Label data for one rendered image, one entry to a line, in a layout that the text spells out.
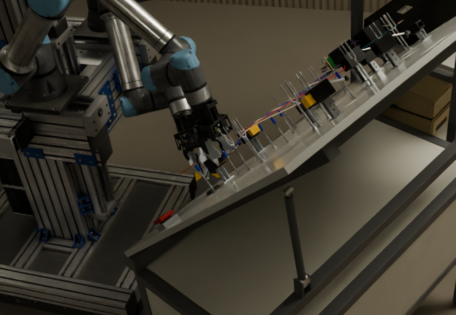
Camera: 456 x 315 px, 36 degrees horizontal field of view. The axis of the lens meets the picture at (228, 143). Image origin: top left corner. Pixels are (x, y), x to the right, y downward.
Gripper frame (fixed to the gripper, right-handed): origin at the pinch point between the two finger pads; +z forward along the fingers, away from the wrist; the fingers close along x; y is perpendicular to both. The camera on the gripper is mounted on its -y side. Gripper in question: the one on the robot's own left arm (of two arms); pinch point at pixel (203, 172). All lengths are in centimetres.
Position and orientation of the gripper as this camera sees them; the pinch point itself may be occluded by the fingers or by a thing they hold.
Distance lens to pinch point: 229.5
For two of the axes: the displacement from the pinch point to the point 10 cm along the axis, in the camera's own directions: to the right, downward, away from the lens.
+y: -3.2, -0.6, -9.5
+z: 3.0, 9.4, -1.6
